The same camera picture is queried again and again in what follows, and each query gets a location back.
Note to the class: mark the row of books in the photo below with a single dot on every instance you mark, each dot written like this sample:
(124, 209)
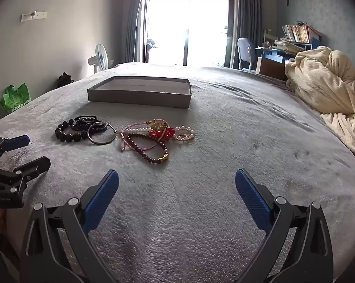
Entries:
(301, 33)

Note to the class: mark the pile of papers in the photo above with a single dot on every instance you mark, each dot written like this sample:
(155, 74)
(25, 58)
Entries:
(286, 46)

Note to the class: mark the round pearl hair clip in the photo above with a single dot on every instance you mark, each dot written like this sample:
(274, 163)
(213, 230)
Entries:
(183, 139)

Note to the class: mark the grey curtain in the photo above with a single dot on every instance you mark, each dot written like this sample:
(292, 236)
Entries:
(134, 20)
(249, 8)

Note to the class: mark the green plastic bag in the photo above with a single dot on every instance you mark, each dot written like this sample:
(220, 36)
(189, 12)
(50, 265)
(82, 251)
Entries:
(17, 98)

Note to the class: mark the sliding glass door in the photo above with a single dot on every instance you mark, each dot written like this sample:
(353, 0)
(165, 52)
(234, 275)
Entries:
(189, 20)

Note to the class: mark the thin metal bangle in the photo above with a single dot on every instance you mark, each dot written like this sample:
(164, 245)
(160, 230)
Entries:
(102, 143)

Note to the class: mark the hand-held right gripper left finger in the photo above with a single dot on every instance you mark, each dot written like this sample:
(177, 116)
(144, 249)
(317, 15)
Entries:
(102, 200)

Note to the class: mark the white chair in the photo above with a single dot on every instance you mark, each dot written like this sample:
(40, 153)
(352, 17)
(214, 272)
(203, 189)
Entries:
(245, 50)

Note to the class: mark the white standing fan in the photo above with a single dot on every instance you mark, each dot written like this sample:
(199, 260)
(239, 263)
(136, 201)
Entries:
(101, 55)

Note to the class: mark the wooden desk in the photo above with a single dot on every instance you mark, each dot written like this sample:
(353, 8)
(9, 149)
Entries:
(273, 63)

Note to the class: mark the white wall hook rack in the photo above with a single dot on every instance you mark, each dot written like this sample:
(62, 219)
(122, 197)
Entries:
(33, 16)

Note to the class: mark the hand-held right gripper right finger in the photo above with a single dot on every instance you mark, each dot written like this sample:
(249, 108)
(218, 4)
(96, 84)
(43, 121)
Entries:
(252, 200)

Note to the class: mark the cream fleece blanket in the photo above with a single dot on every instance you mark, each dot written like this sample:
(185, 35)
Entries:
(327, 79)

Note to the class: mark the dark bag on floor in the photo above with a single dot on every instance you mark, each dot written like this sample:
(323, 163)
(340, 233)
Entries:
(65, 80)

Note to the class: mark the shallow grey cardboard box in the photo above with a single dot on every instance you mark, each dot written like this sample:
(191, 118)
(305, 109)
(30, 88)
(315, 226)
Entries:
(136, 100)

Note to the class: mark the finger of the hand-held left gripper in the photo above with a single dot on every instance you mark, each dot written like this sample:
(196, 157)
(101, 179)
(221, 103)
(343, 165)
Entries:
(33, 168)
(17, 142)

